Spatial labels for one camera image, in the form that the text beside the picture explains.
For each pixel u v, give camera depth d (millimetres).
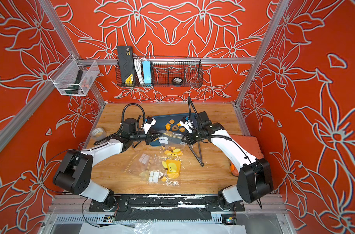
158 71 1005
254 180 400
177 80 959
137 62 871
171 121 1058
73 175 443
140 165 854
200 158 879
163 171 831
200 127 632
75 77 911
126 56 854
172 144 816
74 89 789
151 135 743
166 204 741
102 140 964
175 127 1032
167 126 1032
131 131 702
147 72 899
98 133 1005
